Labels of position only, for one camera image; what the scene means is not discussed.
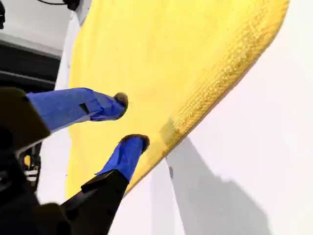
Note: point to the yellow microfibre towel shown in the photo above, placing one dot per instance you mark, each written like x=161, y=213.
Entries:
x=159, y=61

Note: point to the yellow and black bar clamp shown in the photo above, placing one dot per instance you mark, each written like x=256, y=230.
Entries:
x=27, y=159

